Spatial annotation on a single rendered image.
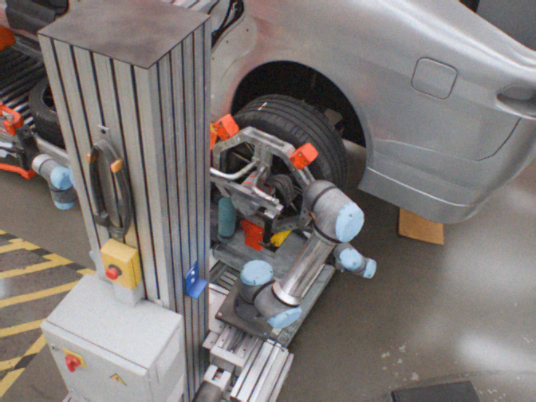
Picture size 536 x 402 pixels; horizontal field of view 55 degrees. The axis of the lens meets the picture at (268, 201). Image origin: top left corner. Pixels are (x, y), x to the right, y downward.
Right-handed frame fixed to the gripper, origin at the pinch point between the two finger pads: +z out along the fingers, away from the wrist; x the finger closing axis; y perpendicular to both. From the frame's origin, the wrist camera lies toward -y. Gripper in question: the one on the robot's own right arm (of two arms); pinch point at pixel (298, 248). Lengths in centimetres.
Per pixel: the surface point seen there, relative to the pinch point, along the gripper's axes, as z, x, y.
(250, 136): 29, -40, 21
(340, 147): 0, -51, -9
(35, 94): 214, -49, 5
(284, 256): 38, 1, -62
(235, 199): 33.7, -13.1, 9.4
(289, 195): 6.5, -20.2, 10.9
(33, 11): 210, -94, 30
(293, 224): 14.6, -12.0, -16.7
